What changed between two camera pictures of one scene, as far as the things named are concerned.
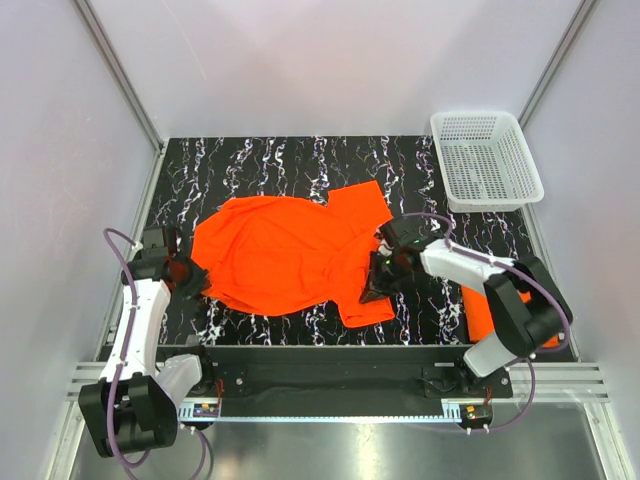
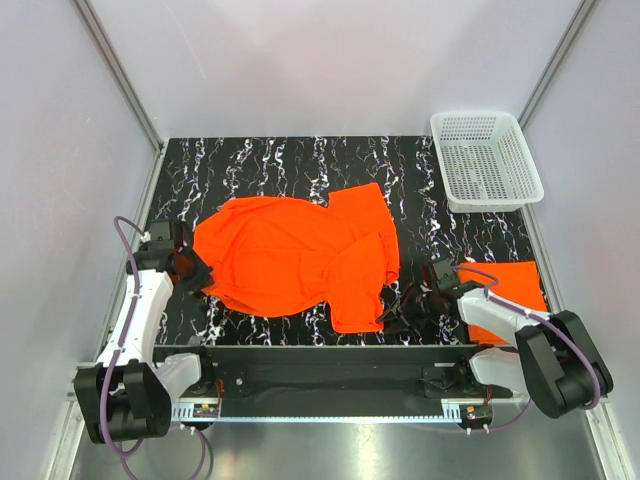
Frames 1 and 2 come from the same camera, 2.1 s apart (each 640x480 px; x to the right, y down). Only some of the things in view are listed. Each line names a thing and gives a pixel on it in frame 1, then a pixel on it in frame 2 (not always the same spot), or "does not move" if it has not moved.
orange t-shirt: (278, 255) does not move
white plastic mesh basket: (485, 161) does not move
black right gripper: (376, 289) -> (401, 304)
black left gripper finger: (198, 282) does not move
